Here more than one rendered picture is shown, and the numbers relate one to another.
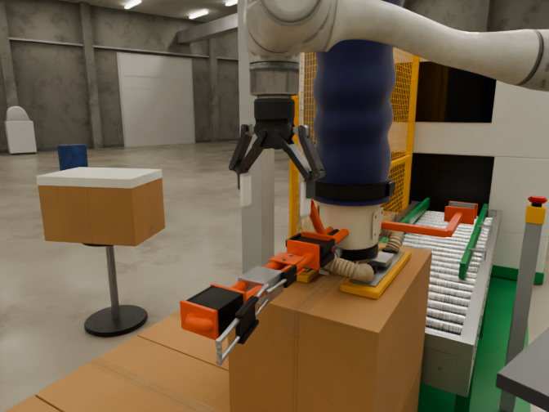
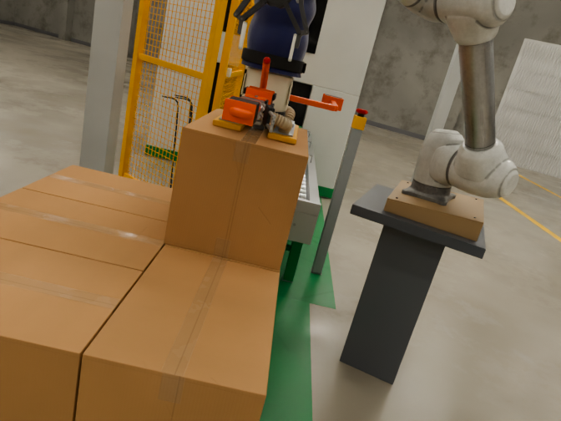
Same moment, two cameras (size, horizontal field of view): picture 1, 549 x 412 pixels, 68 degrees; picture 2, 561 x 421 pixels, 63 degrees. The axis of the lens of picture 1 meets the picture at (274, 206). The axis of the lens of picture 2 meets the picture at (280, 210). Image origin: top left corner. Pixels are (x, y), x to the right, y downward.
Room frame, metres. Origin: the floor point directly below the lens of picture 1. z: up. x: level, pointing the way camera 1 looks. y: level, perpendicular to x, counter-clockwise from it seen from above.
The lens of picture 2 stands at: (-0.39, 0.56, 1.21)
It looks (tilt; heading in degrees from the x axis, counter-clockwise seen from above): 18 degrees down; 328
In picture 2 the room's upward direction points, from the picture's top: 14 degrees clockwise
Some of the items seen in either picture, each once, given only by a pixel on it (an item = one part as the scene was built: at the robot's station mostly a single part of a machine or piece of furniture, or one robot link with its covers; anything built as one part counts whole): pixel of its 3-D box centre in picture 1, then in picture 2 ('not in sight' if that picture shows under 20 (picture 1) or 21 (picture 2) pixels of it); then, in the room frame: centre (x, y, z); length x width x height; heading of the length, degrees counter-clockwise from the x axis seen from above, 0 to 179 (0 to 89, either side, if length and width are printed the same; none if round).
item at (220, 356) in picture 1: (264, 304); (269, 114); (0.65, 0.02, 1.07); 0.31 x 0.03 x 0.05; 161
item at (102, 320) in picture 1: (112, 279); not in sight; (2.53, 1.07, 0.31); 0.40 x 0.40 x 0.62
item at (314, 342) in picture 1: (339, 329); (245, 179); (1.13, -0.20, 0.74); 0.60 x 0.40 x 0.40; 149
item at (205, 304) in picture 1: (214, 310); (241, 110); (0.63, 0.10, 1.07); 0.08 x 0.07 x 0.05; 149
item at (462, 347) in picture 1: (374, 324); (247, 192); (1.46, -0.39, 0.58); 0.70 x 0.03 x 0.06; 60
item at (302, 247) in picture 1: (310, 249); (259, 98); (0.93, -0.09, 1.07); 0.10 x 0.08 x 0.06; 59
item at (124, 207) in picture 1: (105, 203); not in sight; (2.53, 1.07, 0.82); 0.60 x 0.40 x 0.40; 80
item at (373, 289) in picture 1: (379, 264); (285, 127); (1.09, -0.30, 0.97); 0.34 x 0.10 x 0.05; 149
